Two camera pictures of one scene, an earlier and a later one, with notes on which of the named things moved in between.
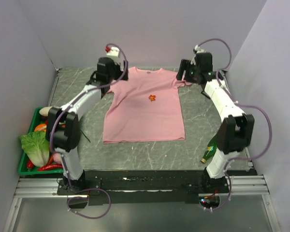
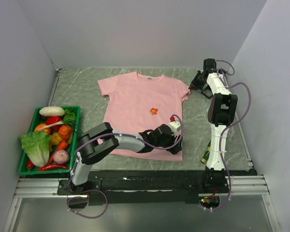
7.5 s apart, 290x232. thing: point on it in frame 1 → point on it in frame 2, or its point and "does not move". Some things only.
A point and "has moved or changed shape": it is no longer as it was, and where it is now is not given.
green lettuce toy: (36, 146) does not move
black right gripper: (183, 66) → (194, 85)
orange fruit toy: (41, 127) does not move
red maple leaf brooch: (152, 97) → (153, 110)
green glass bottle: (211, 148) does not move
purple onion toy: (57, 157) does not move
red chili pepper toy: (30, 165) does not move
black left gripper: (118, 66) → (173, 139)
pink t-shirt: (146, 107) has moved or changed shape
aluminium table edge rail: (54, 87) does not move
